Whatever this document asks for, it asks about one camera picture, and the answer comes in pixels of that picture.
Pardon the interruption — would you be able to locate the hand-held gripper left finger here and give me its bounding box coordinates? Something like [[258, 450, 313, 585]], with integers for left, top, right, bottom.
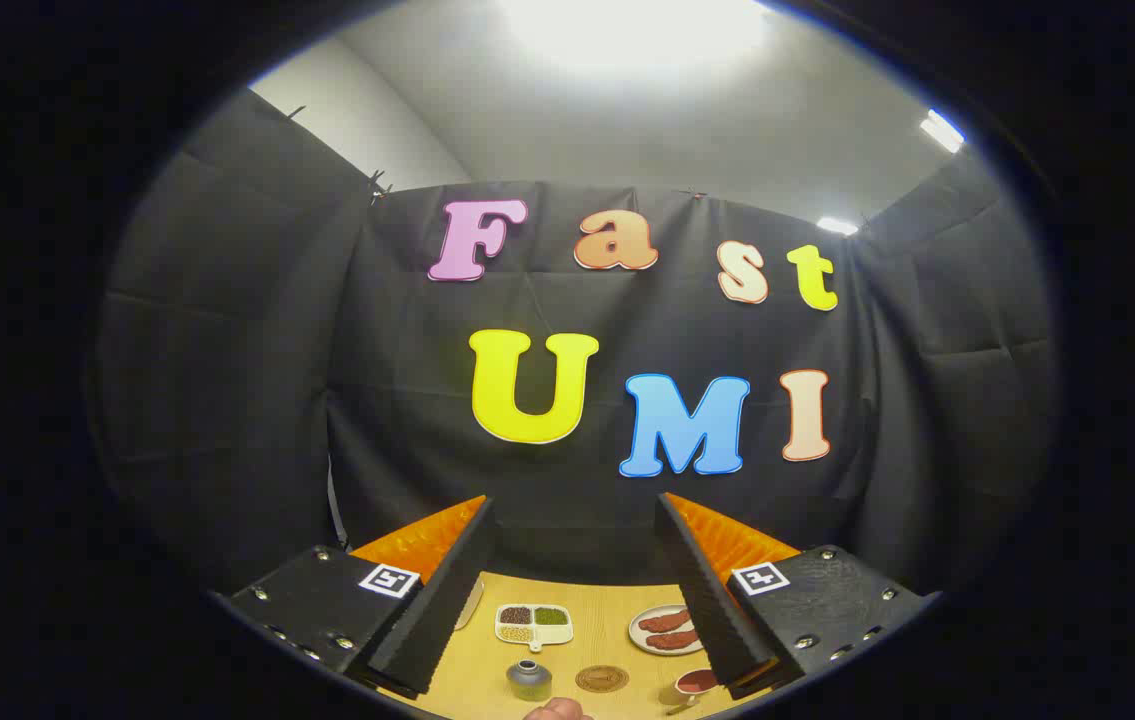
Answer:
[[227, 495, 498, 701]]

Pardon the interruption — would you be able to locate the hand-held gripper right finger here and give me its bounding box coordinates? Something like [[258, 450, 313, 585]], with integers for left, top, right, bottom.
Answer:
[[655, 492, 934, 701]]

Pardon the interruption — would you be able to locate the cream cup with round handle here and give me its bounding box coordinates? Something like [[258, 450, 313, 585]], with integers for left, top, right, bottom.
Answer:
[[665, 667, 728, 715]]

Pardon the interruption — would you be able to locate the silver bottle with green label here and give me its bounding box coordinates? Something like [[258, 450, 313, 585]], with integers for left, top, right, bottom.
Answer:
[[505, 658, 554, 703]]

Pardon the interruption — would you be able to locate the white oval plate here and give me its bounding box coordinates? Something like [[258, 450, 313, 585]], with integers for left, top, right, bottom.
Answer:
[[627, 604, 708, 657]]

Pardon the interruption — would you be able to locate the white divided dish with beans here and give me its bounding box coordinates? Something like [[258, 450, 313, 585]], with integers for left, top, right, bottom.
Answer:
[[495, 603, 574, 653]]

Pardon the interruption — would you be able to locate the wooden table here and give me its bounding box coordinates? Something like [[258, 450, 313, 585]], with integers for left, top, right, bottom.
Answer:
[[377, 572, 778, 720]]

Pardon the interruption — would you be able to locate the ceiling light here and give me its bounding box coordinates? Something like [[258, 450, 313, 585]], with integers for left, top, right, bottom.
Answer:
[[919, 108, 966, 154]]

